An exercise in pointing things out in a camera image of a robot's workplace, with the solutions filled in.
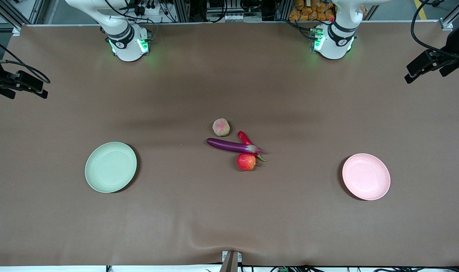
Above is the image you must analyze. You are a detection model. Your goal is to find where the green pink peach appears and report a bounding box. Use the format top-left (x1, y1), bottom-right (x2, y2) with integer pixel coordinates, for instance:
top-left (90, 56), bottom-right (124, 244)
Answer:
top-left (212, 118), bottom-right (231, 137)

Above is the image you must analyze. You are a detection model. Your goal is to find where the brown table cloth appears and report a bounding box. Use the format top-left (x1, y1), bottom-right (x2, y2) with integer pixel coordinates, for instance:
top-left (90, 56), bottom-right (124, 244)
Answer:
top-left (0, 21), bottom-right (459, 267)

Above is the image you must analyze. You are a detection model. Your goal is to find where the white terminal block row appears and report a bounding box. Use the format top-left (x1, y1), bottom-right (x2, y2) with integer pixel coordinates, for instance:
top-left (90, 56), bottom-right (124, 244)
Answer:
top-left (224, 13), bottom-right (262, 22)

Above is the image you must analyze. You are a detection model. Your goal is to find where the aluminium frame post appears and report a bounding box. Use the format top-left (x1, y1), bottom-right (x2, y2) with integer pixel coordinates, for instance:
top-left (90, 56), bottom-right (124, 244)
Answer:
top-left (274, 0), bottom-right (291, 21)
top-left (174, 0), bottom-right (191, 22)

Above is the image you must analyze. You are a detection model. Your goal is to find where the pale green plate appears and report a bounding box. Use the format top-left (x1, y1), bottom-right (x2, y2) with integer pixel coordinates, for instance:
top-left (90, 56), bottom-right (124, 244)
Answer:
top-left (85, 142), bottom-right (137, 193)

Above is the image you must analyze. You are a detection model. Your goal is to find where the aluminium frame corner profile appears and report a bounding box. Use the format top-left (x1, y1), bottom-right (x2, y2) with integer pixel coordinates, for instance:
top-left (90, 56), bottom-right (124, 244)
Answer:
top-left (0, 0), bottom-right (45, 36)
top-left (439, 0), bottom-right (459, 31)

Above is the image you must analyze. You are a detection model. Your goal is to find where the red chili pepper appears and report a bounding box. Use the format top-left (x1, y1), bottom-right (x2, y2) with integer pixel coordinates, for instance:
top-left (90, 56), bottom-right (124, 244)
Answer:
top-left (237, 131), bottom-right (268, 162)

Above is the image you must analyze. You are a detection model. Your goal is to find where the red apple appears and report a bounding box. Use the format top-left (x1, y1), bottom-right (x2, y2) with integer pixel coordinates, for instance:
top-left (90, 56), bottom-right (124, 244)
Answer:
top-left (237, 153), bottom-right (257, 171)

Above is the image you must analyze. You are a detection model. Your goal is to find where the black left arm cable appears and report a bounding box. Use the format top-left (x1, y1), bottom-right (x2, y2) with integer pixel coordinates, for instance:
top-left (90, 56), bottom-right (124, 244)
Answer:
top-left (410, 0), bottom-right (459, 59)

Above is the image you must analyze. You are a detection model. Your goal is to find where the bag of orange items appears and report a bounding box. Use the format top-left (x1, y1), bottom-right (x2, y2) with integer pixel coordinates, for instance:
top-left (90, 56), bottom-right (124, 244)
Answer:
top-left (289, 0), bottom-right (336, 22)

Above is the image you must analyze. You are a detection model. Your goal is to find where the white power strip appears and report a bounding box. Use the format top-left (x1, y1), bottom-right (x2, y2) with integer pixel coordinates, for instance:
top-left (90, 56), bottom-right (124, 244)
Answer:
top-left (128, 3), bottom-right (166, 17)

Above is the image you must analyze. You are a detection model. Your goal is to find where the metal camera pole bracket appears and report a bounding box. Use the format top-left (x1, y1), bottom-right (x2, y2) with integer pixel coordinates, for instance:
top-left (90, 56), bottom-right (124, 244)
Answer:
top-left (219, 250), bottom-right (242, 272)

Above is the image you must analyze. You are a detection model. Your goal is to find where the purple eggplant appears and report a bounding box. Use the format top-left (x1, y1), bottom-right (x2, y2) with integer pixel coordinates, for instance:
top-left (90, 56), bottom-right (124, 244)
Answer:
top-left (206, 138), bottom-right (263, 154)

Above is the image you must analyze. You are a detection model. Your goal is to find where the pink plate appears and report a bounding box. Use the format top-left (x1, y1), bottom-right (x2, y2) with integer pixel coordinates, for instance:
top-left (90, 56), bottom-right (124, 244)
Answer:
top-left (342, 153), bottom-right (391, 201)

